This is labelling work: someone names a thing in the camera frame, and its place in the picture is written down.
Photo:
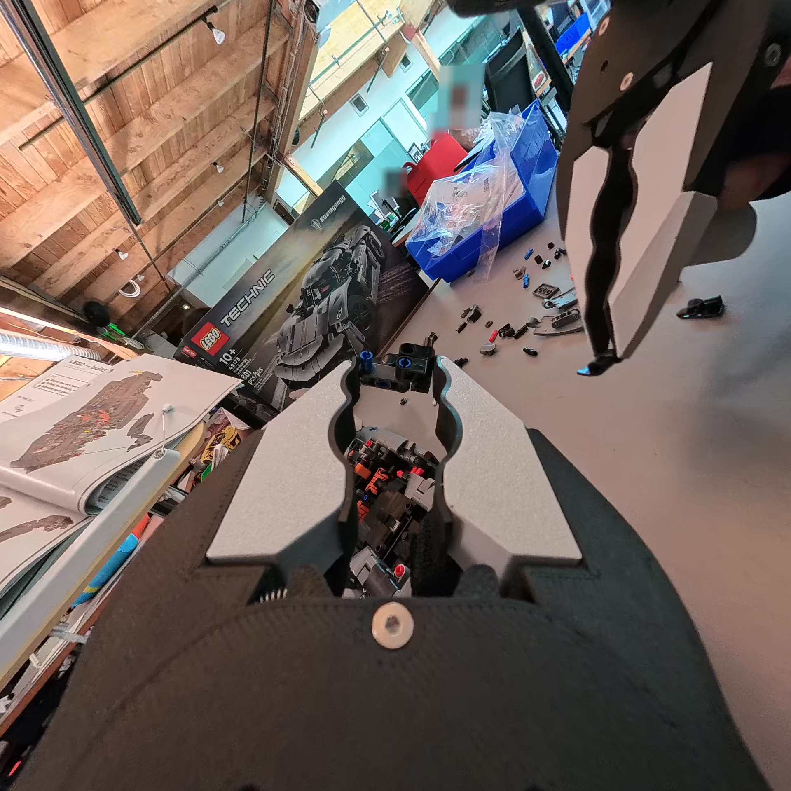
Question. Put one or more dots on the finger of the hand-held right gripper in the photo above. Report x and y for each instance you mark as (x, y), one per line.
(673, 154)
(578, 210)

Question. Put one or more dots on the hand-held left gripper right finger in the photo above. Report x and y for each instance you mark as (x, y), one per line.
(507, 494)

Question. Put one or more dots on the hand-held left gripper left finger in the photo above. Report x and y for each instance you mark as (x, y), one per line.
(284, 494)

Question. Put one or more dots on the grey orange lego car model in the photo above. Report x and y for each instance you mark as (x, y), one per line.
(383, 488)

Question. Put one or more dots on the small black lego subassembly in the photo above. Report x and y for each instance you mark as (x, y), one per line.
(414, 368)

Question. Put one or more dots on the scattered loose lego pieces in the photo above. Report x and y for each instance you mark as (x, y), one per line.
(565, 318)

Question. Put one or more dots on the dark lego set box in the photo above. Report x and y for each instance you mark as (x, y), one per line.
(309, 296)

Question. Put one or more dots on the lego instruction booklet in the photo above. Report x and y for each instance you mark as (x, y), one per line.
(92, 420)

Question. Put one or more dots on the person's right hand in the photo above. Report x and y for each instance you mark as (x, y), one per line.
(760, 176)

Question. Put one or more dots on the blue plastic bin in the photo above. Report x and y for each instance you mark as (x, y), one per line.
(519, 185)

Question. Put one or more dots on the clear plastic bags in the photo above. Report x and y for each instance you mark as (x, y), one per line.
(457, 198)

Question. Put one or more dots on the red bag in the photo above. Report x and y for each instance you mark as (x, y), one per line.
(439, 167)

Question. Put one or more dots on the black round fixture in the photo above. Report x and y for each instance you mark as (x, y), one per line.
(96, 312)

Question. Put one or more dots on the silver ventilation duct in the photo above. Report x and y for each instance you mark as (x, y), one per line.
(37, 345)

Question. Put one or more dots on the metal ceiling rail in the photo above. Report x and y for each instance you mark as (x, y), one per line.
(80, 117)

